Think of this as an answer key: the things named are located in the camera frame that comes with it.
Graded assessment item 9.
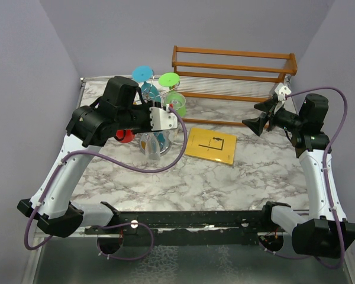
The blue plastic wine glass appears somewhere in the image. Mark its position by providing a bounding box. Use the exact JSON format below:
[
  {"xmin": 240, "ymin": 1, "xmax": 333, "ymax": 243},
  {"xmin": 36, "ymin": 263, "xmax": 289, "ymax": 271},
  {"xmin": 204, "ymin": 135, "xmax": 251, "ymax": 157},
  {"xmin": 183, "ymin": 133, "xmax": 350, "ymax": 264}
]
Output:
[{"xmin": 132, "ymin": 66, "xmax": 161, "ymax": 102}]

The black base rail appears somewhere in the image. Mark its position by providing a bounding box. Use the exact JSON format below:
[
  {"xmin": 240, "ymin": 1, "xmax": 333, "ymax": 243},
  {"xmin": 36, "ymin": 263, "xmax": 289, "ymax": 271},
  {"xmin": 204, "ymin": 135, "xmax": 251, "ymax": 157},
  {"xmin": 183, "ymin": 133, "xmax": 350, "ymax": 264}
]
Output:
[{"xmin": 85, "ymin": 210, "xmax": 285, "ymax": 247}]

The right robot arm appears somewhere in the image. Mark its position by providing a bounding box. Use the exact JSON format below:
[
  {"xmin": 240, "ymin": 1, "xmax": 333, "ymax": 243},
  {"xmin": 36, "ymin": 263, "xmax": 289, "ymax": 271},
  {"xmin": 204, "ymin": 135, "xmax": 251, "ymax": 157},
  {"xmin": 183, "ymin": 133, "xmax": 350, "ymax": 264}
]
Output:
[{"xmin": 242, "ymin": 93, "xmax": 355, "ymax": 259}]

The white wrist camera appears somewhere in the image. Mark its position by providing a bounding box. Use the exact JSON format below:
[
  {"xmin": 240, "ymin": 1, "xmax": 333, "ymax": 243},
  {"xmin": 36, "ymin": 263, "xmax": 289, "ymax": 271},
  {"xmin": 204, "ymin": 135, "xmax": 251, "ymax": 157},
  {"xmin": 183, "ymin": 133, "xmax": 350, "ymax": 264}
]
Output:
[
  {"xmin": 271, "ymin": 83, "xmax": 292, "ymax": 114},
  {"xmin": 149, "ymin": 106, "xmax": 178, "ymax": 132}
]

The yellow book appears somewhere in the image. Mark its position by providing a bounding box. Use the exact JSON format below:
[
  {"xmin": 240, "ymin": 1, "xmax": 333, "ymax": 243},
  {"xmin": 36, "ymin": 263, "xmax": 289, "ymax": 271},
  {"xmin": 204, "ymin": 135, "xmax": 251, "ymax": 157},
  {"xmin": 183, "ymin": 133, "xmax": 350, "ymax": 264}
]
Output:
[{"xmin": 185, "ymin": 127, "xmax": 237, "ymax": 165}]

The clear small glass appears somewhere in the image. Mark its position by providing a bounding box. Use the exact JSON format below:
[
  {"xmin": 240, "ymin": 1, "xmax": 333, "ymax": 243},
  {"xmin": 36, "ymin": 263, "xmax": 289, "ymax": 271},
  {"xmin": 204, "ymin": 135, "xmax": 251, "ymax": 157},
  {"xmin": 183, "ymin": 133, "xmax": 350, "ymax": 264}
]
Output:
[{"xmin": 139, "ymin": 130, "xmax": 173, "ymax": 163}]

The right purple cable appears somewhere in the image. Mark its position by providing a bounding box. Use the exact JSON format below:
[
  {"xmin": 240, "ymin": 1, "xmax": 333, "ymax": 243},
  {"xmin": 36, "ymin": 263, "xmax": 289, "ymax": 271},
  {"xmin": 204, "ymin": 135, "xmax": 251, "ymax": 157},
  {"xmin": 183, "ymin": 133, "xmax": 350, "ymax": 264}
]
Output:
[{"xmin": 259, "ymin": 86, "xmax": 350, "ymax": 269}]

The green plastic wine glass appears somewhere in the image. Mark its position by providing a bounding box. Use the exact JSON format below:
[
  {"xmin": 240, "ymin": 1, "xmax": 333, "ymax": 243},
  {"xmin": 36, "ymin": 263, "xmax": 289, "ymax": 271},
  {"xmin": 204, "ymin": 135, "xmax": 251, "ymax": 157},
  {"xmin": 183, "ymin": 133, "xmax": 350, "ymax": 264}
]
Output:
[{"xmin": 158, "ymin": 72, "xmax": 186, "ymax": 118}]

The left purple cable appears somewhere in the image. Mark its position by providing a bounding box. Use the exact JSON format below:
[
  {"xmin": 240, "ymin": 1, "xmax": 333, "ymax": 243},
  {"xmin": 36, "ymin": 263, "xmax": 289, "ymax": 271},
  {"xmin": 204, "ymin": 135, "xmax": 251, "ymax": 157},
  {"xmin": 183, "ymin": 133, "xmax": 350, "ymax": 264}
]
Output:
[{"xmin": 24, "ymin": 106, "xmax": 188, "ymax": 261}]

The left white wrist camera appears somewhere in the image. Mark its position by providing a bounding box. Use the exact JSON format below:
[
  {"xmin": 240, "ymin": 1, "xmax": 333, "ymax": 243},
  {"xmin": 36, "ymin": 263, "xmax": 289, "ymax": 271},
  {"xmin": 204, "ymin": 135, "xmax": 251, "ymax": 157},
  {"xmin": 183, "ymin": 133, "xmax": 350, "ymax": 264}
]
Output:
[{"xmin": 149, "ymin": 106, "xmax": 178, "ymax": 132}]

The purple cable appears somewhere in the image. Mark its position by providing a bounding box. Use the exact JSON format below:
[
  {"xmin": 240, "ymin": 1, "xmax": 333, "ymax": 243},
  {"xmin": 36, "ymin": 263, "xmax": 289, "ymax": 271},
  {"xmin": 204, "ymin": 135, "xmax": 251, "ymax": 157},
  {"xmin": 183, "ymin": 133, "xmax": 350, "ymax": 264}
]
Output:
[
  {"xmin": 24, "ymin": 106, "xmax": 188, "ymax": 261},
  {"xmin": 259, "ymin": 86, "xmax": 350, "ymax": 269}
]

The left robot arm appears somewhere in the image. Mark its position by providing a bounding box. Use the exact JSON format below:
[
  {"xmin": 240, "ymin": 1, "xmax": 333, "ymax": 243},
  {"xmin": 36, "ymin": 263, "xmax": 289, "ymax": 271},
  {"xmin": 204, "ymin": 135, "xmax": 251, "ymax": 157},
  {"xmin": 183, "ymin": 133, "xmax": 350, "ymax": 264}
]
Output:
[{"xmin": 17, "ymin": 76, "xmax": 177, "ymax": 237}]

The wooden shelf rack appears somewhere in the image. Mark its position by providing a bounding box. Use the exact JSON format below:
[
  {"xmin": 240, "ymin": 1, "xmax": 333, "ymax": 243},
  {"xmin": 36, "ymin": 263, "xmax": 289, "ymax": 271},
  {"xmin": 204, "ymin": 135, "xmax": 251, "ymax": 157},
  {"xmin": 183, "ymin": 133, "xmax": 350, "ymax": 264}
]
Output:
[{"xmin": 171, "ymin": 45, "xmax": 298, "ymax": 128}]

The clear champagne flute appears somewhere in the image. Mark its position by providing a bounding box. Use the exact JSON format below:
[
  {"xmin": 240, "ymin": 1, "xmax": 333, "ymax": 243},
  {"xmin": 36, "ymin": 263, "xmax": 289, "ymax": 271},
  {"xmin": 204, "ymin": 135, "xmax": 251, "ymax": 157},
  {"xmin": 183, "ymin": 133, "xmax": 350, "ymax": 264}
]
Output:
[{"xmin": 164, "ymin": 92, "xmax": 186, "ymax": 110}]

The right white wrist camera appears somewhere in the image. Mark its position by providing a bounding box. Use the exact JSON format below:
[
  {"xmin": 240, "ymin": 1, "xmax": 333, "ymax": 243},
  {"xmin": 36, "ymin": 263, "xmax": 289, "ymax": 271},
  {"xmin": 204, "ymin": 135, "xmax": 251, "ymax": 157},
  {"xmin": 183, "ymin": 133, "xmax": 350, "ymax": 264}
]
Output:
[{"xmin": 271, "ymin": 83, "xmax": 292, "ymax": 114}]

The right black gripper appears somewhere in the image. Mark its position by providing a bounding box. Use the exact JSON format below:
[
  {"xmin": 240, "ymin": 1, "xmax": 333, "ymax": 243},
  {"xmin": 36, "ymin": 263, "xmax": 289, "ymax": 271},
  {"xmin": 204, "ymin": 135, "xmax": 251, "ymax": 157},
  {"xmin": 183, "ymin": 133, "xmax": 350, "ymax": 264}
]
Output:
[{"xmin": 243, "ymin": 98, "xmax": 305, "ymax": 135}]

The red plastic wine glass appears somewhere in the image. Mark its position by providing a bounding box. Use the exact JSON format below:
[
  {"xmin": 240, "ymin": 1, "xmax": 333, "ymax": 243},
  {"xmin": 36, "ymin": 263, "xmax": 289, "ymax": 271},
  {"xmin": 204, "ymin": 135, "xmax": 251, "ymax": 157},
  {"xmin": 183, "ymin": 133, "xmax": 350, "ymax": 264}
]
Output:
[{"xmin": 114, "ymin": 130, "xmax": 135, "ymax": 144}]

